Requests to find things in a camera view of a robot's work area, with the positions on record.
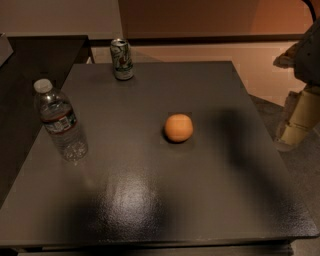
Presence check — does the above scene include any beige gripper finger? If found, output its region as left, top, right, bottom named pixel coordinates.
left=274, top=85, right=320, bottom=152

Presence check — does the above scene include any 7up soda can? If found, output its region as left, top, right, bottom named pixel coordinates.
left=110, top=38, right=134, bottom=81

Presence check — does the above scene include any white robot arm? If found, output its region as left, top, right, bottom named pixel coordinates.
left=273, top=18, right=320, bottom=152

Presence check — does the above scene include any orange fruit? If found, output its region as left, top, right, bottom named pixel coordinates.
left=164, top=114, right=193, bottom=143

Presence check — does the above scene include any clear plastic water bottle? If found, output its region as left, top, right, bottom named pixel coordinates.
left=34, top=79, right=88, bottom=162

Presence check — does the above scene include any black cable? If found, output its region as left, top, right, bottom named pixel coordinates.
left=302, top=0, right=318, bottom=24

